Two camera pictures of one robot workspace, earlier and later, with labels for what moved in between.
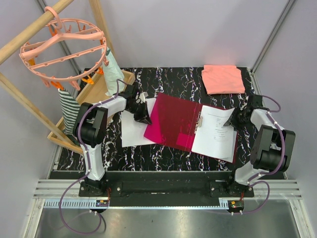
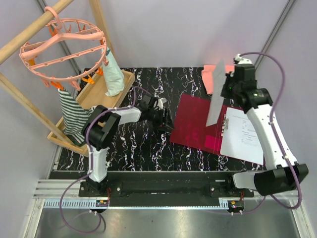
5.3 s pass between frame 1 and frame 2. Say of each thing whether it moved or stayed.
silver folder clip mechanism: moved
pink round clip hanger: stayed
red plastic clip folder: moved
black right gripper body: moved
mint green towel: stayed
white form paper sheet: moved
